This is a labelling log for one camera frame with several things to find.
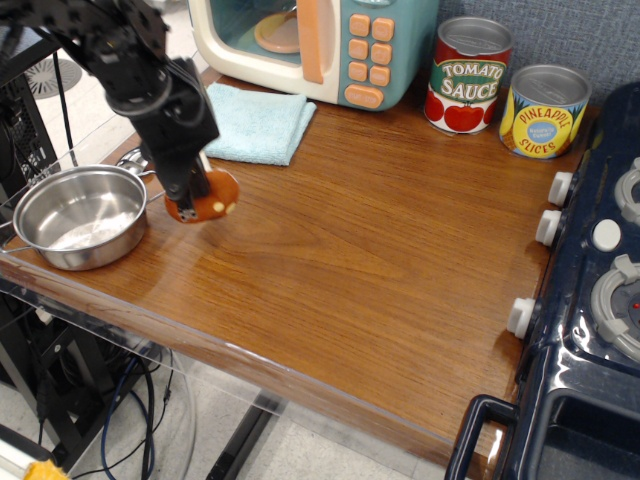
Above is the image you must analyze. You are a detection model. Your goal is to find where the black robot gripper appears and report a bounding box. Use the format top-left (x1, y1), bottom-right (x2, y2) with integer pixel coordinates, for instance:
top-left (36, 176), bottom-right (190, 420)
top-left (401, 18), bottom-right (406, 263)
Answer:
top-left (106, 58), bottom-right (219, 221)

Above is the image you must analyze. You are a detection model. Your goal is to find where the brown plush toy mushroom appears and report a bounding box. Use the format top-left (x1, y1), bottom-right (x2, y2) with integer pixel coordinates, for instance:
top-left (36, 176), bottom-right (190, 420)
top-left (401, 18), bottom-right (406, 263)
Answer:
top-left (164, 151), bottom-right (240, 224)

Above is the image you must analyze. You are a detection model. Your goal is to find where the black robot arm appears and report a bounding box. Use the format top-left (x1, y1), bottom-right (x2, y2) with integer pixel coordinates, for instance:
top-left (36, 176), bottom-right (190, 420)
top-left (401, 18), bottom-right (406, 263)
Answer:
top-left (1, 1), bottom-right (226, 223)

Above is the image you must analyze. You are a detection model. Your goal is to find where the white stove knob bottom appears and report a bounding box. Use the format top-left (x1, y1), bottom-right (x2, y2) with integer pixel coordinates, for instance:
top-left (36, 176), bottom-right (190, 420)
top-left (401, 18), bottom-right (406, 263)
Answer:
top-left (507, 298), bottom-right (536, 339)

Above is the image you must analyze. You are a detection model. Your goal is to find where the white stove knob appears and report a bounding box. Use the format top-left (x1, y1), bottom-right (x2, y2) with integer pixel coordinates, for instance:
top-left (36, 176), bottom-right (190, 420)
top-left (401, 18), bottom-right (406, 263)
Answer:
top-left (535, 210), bottom-right (562, 247)
top-left (507, 298), bottom-right (536, 339)
top-left (547, 171), bottom-right (573, 207)

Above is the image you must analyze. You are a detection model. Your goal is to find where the white stove knob middle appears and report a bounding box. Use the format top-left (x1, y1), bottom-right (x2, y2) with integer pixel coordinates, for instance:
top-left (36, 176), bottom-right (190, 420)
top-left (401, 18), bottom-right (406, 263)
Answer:
top-left (535, 210), bottom-right (562, 247)

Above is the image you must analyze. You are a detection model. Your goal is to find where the white stove knob top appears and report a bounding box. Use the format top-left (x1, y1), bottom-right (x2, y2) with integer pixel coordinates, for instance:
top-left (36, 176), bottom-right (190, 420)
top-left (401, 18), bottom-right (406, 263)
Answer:
top-left (547, 171), bottom-right (573, 207)

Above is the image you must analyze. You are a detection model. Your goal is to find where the light blue folded cloth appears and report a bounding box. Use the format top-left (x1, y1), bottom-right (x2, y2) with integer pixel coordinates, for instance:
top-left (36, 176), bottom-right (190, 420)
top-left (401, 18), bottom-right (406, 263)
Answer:
top-left (204, 83), bottom-right (316, 167)

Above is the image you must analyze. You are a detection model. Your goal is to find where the small stainless steel pot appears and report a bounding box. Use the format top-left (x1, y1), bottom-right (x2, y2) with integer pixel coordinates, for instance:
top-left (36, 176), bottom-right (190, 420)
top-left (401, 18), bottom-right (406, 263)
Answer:
top-left (1, 164), bottom-right (164, 271)

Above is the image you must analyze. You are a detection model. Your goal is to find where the black desk at left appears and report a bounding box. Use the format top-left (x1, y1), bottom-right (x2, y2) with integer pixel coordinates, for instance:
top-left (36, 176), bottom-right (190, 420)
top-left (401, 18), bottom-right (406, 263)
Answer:
top-left (1, 28), bottom-right (60, 86)

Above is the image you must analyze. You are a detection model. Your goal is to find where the teal and cream toy microwave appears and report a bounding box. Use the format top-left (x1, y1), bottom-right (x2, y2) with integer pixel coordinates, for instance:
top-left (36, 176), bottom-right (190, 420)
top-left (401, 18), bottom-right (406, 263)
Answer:
top-left (188, 0), bottom-right (439, 111)

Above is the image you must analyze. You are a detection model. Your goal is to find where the black table leg base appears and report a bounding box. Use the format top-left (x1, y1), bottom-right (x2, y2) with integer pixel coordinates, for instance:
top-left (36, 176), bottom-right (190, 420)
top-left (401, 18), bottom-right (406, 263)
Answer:
top-left (205, 392), bottom-right (286, 480)

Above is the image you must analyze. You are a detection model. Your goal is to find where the tomato sauce toy can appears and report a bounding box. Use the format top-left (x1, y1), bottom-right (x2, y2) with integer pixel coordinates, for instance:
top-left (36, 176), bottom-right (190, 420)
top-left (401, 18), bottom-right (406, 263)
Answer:
top-left (424, 16), bottom-right (514, 134)

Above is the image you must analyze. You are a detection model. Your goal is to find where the pineapple slices toy can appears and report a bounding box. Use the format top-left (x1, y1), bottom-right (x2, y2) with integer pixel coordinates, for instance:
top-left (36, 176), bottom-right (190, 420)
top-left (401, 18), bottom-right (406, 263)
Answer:
top-left (499, 64), bottom-right (592, 160)

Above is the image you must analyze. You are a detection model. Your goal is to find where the dark blue toy stove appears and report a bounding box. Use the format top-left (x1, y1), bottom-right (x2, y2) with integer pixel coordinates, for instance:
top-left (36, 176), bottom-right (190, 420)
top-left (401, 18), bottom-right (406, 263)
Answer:
top-left (446, 83), bottom-right (639, 479)

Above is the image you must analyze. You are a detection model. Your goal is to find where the black cable under table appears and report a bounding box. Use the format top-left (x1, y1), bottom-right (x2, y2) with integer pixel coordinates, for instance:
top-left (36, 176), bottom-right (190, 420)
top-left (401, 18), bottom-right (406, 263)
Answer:
top-left (69, 349), bottom-right (176, 480)

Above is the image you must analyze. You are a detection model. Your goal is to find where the blue cable under table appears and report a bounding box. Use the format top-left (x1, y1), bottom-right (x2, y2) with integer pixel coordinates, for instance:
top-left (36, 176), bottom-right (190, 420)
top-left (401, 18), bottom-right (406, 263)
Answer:
top-left (99, 357), bottom-right (157, 480)

